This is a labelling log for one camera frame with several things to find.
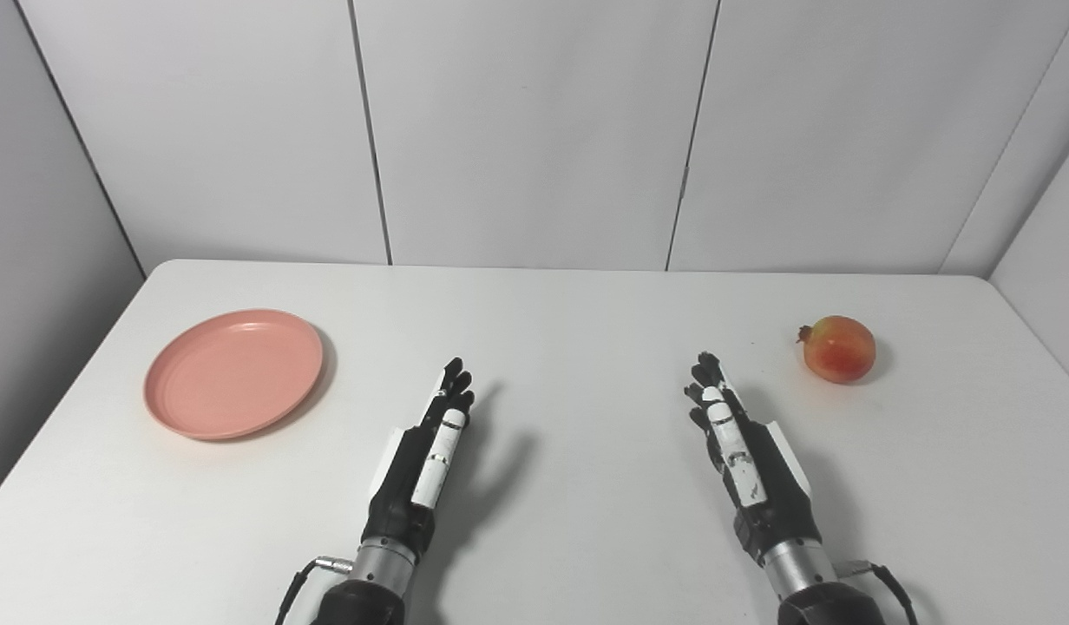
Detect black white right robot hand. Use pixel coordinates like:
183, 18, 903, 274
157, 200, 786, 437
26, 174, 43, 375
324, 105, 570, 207
684, 351, 823, 563

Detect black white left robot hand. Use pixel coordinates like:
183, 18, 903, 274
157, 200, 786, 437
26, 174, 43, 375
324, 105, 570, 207
360, 357, 476, 563

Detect red yellow pomegranate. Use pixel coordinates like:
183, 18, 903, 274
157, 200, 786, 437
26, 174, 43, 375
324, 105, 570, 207
796, 315, 878, 385

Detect pink round plate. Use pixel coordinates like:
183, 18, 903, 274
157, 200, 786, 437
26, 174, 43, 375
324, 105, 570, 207
143, 309, 325, 441

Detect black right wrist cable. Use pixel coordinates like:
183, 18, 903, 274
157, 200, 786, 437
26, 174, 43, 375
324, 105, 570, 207
833, 560, 920, 625

